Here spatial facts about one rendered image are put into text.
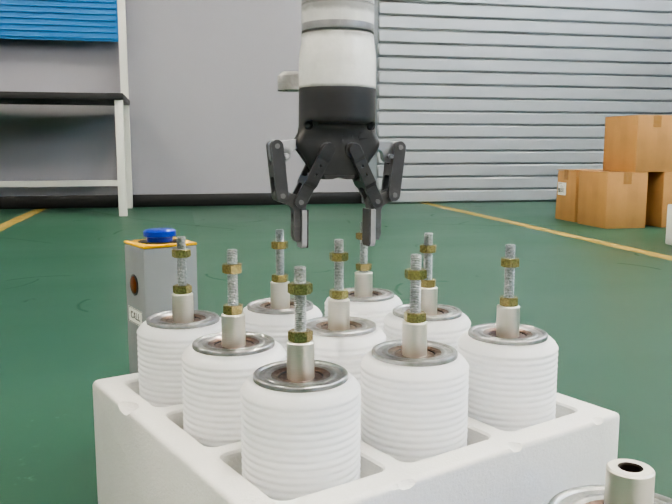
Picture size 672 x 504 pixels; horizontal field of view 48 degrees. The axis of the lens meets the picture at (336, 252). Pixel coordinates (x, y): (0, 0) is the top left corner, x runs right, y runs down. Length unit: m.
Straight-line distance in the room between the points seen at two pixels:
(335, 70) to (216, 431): 0.34
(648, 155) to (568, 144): 2.04
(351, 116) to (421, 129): 5.11
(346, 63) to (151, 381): 0.37
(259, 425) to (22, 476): 0.58
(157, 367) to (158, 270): 0.19
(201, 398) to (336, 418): 0.15
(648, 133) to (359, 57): 3.67
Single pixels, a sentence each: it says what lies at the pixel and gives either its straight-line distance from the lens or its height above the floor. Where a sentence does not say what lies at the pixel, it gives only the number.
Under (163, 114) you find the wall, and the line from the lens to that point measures 5.62.
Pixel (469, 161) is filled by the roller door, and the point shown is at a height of 0.32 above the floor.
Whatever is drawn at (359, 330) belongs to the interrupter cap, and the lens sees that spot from 0.74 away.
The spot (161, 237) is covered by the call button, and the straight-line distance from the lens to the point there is 0.95.
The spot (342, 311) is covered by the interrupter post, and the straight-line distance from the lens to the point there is 0.75.
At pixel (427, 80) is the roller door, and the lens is 5.84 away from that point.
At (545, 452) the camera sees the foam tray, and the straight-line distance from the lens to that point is 0.71.
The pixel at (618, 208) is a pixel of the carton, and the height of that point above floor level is 0.11.
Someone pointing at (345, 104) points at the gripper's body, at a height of 0.47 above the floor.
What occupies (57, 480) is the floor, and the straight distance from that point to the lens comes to 1.08.
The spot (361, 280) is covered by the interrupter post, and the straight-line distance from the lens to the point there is 0.91.
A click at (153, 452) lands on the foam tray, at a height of 0.16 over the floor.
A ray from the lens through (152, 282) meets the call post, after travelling 0.93.
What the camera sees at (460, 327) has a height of 0.24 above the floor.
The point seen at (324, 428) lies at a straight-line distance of 0.57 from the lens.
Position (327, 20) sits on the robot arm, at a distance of 0.72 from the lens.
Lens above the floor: 0.43
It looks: 8 degrees down
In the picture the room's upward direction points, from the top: straight up
